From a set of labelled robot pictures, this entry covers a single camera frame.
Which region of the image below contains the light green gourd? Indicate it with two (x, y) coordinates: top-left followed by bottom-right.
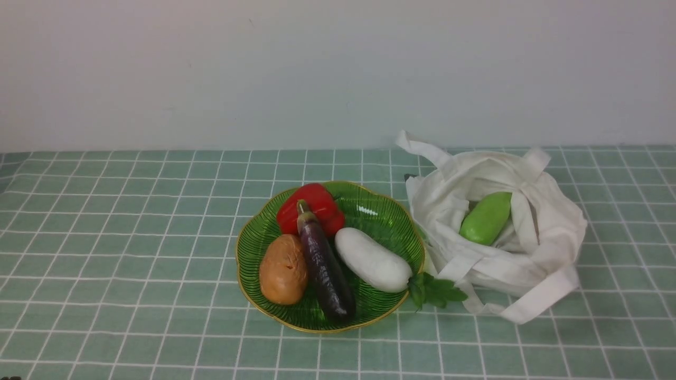
(459, 192), (512, 246)

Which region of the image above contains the white cloth tote bag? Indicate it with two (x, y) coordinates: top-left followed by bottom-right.
(396, 130), (587, 325)

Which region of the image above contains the red bell pepper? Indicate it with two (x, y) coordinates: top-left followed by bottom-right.
(277, 183), (345, 238)

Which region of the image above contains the green glass plate gold rim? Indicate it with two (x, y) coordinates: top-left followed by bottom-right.
(235, 181), (425, 334)

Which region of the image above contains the white radish with green leaves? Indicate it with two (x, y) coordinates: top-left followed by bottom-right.
(335, 227), (468, 309)

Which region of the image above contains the brown potato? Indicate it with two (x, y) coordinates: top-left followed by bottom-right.
(259, 235), (307, 306)

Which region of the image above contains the dark purple eggplant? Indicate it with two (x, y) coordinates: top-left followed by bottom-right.
(296, 199), (356, 324)

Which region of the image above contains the green checkered tablecloth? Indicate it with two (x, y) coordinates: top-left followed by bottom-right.
(1, 145), (675, 379)

